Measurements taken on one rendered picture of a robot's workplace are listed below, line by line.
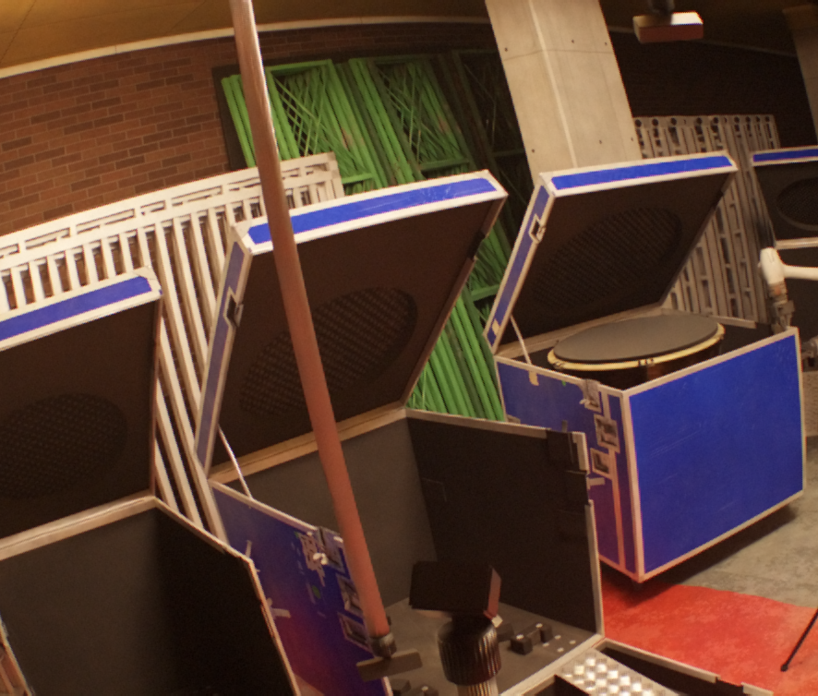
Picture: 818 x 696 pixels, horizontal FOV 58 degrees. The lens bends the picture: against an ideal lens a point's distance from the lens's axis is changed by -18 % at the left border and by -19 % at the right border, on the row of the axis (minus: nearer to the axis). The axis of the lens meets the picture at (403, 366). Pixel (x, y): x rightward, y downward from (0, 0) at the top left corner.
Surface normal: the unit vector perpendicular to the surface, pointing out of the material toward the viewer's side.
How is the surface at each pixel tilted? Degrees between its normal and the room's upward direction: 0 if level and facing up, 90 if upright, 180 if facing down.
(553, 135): 90
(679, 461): 90
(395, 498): 90
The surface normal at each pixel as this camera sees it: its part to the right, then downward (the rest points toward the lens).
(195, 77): 0.62, 0.03
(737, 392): 0.31, 0.12
